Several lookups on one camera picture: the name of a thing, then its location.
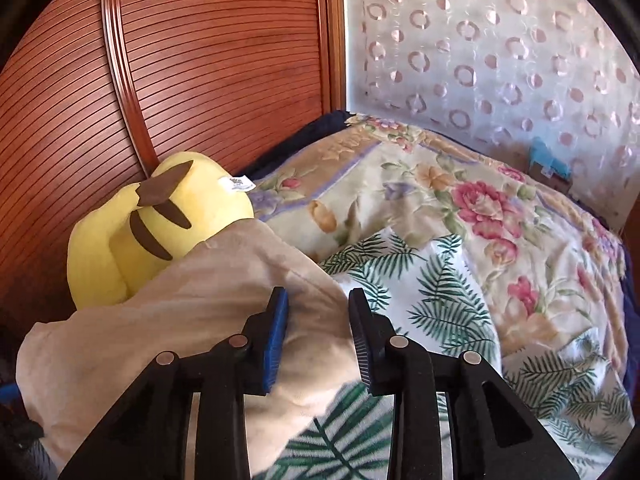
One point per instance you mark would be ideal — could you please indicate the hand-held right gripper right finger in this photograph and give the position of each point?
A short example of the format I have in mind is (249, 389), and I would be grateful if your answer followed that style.
(362, 347)

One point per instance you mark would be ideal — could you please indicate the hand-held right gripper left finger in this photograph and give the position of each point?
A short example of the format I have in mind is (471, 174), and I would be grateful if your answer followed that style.
(277, 342)

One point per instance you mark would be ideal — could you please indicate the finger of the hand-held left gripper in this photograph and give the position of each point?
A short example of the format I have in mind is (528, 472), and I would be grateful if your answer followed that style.
(7, 393)

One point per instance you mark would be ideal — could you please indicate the beige t-shirt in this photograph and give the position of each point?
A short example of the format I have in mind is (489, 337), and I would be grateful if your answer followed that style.
(175, 300)

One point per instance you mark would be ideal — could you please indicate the leaf print bed sheet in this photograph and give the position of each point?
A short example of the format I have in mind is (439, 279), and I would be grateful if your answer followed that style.
(440, 300)

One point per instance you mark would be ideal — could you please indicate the yellow plush toy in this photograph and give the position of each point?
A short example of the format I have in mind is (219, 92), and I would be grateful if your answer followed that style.
(200, 200)

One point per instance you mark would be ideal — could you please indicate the floral blanket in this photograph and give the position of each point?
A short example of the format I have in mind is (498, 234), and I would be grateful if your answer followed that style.
(450, 200)

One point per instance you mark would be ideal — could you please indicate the wooden headboard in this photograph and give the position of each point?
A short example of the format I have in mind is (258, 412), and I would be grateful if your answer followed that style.
(200, 60)

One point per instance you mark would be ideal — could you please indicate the sheer circle-patterned curtain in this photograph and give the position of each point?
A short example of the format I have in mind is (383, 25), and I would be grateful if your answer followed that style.
(475, 35)

